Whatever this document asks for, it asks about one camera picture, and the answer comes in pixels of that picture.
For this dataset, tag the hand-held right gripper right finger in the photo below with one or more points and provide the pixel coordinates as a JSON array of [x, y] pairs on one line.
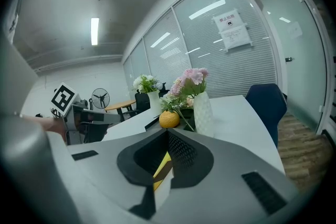
[[218, 191]]

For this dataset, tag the white plain vase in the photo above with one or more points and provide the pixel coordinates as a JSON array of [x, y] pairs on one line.
[[155, 105]]

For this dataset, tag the white flower bouquet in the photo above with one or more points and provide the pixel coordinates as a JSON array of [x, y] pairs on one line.
[[145, 84]]

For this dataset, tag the person's left forearm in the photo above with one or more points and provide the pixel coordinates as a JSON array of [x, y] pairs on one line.
[[52, 126]]

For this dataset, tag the white paper notice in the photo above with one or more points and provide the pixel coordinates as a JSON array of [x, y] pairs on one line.
[[232, 31]]

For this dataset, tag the frosted glass door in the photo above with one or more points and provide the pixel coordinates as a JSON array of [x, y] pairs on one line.
[[296, 60]]

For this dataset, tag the long ceiling light strip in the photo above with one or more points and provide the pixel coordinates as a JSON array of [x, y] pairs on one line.
[[94, 31]]

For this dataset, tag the yellow tray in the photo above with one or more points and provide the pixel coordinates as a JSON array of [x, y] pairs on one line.
[[161, 168]]

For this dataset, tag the dark grey tray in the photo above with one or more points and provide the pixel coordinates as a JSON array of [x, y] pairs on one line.
[[152, 126]]

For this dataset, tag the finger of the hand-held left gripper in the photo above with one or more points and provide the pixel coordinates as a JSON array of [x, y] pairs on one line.
[[110, 118], [94, 131]]

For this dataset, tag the pink flower bouquet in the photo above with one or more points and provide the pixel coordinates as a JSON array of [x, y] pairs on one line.
[[191, 81]]

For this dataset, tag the round wooden table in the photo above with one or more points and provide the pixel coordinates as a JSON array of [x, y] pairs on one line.
[[119, 105]]

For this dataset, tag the black office chair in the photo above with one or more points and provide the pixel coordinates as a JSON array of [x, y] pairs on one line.
[[141, 102], [163, 90]]

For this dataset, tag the green leafy flower bouquet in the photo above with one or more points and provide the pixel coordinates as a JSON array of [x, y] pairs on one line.
[[174, 103]]

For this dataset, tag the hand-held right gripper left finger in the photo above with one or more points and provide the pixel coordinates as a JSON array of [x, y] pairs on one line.
[[105, 173]]

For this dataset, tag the black standing fan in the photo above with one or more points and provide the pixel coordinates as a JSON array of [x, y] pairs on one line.
[[100, 98]]

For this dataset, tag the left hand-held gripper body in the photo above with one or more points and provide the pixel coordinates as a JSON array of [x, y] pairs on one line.
[[61, 98]]

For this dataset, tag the blue armchair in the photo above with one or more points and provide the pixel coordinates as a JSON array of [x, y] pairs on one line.
[[266, 107]]

